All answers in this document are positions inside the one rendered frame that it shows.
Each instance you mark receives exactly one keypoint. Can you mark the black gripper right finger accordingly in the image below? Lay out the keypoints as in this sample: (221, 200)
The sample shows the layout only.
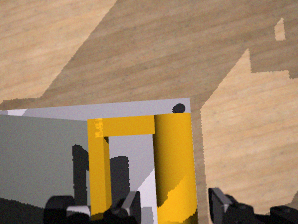
(219, 204)

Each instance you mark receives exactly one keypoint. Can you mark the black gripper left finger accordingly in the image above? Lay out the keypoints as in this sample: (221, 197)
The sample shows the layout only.
(126, 211)

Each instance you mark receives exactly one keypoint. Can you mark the grey flat metal plate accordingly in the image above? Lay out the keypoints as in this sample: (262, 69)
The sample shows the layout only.
(131, 156)

